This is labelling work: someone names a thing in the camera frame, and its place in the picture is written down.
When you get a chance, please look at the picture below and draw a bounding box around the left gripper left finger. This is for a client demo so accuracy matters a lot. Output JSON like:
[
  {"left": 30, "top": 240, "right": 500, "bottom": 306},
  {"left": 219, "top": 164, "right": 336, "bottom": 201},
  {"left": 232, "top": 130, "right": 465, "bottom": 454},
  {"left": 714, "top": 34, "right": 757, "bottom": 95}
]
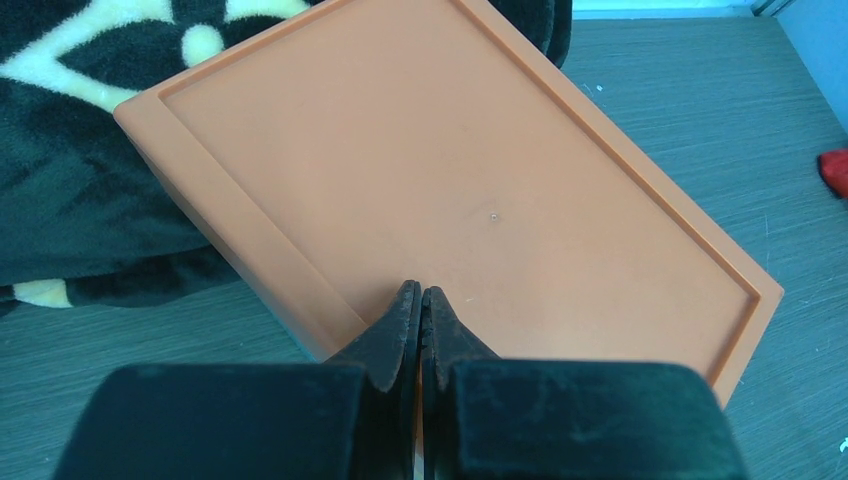
[{"left": 324, "top": 280, "right": 423, "bottom": 432}]

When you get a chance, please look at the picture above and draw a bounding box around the red cloth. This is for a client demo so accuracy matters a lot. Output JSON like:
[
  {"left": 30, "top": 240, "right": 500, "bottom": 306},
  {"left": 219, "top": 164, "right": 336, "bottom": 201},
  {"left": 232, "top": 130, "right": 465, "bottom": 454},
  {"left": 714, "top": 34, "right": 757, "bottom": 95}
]
[{"left": 817, "top": 148, "right": 848, "bottom": 199}]

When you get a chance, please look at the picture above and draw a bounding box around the orange drawer organizer box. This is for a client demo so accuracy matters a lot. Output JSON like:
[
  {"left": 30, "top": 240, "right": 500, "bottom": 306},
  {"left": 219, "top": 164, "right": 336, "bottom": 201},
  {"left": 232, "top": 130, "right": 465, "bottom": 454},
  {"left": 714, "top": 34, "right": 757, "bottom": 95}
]
[{"left": 112, "top": 0, "right": 786, "bottom": 480}]

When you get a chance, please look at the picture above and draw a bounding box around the black floral blanket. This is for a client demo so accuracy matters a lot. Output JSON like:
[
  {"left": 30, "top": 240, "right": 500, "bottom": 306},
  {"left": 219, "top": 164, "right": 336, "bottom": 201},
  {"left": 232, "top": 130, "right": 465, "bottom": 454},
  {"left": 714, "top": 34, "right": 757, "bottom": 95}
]
[{"left": 0, "top": 0, "right": 575, "bottom": 318}]

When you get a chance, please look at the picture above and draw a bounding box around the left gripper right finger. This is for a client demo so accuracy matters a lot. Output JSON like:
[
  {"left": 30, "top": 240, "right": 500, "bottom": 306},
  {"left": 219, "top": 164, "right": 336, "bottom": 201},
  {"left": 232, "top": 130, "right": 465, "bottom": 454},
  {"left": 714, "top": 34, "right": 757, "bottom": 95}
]
[{"left": 421, "top": 287, "right": 499, "bottom": 397}]

